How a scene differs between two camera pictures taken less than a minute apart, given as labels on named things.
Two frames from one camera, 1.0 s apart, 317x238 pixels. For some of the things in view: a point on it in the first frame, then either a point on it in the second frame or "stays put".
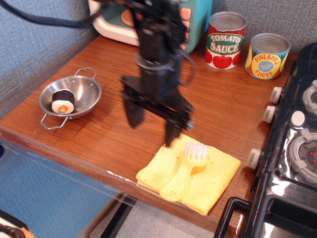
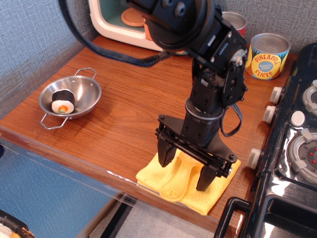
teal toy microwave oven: x=115 y=23 stays put
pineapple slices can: x=267 y=56 stays put
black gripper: x=157 y=91 to x=198 y=136
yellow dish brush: x=175 y=188 stays put
